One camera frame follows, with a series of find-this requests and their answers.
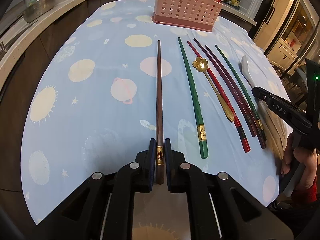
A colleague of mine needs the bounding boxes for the brown chopstick gold band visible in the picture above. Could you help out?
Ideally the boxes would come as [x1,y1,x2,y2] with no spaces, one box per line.
[156,40,164,185]

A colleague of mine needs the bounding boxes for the green chopstick gold band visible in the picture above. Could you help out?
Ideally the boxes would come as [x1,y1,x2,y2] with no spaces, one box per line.
[177,37,209,159]

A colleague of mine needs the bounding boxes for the steel kitchen sink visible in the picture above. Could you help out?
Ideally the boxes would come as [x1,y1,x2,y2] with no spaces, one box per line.
[0,41,10,60]

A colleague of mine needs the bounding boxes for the person's right hand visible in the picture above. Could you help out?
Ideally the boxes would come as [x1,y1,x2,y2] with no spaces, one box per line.
[279,132,318,205]

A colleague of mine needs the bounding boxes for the dark maroon chopstick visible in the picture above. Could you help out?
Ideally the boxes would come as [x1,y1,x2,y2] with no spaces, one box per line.
[204,46,266,149]

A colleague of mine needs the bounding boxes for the red chopstick under spoon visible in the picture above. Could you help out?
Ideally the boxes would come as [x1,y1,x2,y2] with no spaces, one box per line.
[187,41,251,153]

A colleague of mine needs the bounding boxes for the blue planet print tablecloth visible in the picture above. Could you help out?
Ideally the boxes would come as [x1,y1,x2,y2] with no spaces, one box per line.
[21,0,287,223]

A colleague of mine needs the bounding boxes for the dark purple chopstick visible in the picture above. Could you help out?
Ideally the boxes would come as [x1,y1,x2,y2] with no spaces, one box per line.
[193,38,258,138]

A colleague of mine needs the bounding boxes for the white ceramic soup spoon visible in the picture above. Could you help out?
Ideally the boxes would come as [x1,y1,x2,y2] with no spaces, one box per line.
[241,55,256,88]

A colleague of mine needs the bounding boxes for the black framed glass door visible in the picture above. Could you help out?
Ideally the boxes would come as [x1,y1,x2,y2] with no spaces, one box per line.
[249,0,319,76]

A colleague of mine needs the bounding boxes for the gold flower spoon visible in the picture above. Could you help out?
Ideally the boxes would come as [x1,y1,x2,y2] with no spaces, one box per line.
[192,56,235,122]

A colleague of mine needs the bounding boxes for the small seasoning jars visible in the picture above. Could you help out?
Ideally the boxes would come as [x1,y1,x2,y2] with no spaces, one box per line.
[226,0,241,10]

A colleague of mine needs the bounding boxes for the pink perforated utensil holder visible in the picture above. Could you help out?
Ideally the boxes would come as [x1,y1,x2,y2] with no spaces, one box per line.
[152,0,222,33]

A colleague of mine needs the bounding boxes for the steel mixing bowl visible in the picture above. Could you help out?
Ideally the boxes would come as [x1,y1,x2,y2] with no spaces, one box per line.
[22,0,56,23]

